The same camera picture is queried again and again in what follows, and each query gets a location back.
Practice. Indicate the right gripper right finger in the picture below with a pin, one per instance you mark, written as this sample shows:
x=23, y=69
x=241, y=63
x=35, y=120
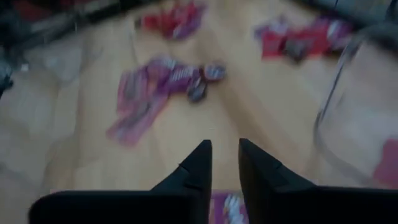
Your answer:
x=280, y=199

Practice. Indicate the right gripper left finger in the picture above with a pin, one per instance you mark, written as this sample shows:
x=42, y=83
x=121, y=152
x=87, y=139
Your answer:
x=186, y=193

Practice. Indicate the clear plastic bin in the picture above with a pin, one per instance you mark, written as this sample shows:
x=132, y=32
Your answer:
x=62, y=62
x=348, y=130

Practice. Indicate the black table frame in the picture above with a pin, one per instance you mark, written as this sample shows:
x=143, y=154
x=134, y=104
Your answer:
x=99, y=14

